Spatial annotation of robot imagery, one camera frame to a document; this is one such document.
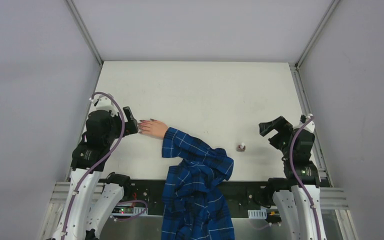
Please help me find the red nail polish bottle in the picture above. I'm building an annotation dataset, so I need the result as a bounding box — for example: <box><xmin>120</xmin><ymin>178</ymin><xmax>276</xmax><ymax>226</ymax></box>
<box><xmin>236</xmin><ymin>142</ymin><xmax>246</xmax><ymax>152</ymax></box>

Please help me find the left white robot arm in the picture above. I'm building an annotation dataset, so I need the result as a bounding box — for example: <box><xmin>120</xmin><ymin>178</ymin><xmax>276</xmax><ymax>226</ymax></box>
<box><xmin>50</xmin><ymin>92</ymin><xmax>138</xmax><ymax>240</ymax></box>

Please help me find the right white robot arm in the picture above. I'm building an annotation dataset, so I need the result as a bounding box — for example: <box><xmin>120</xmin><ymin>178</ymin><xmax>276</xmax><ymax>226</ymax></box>
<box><xmin>253</xmin><ymin>114</ymin><xmax>327</xmax><ymax>240</ymax></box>

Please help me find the mannequin hand with painted nails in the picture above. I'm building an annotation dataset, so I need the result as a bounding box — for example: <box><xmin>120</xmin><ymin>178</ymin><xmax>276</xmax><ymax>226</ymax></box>
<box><xmin>137</xmin><ymin>119</ymin><xmax>169</xmax><ymax>139</ymax></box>

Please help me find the blue plaid shirt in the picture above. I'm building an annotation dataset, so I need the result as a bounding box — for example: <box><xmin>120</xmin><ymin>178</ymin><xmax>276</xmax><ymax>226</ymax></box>
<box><xmin>161</xmin><ymin>127</ymin><xmax>235</xmax><ymax>240</ymax></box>

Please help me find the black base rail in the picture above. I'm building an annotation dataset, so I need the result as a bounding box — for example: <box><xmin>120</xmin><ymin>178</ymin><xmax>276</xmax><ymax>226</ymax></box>
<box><xmin>99</xmin><ymin>178</ymin><xmax>332</xmax><ymax>220</ymax></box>

